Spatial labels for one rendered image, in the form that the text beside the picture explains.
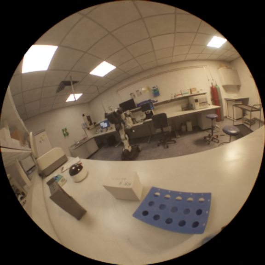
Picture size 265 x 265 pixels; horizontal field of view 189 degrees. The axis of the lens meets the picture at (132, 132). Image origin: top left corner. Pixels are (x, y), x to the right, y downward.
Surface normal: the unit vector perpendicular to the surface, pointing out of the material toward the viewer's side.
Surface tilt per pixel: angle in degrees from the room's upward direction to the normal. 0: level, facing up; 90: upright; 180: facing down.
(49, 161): 90
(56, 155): 90
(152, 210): 0
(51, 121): 90
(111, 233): 0
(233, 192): 0
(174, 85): 90
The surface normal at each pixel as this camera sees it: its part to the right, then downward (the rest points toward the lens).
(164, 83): -0.35, 0.36
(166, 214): -0.33, -0.91
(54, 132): 0.88, -0.19
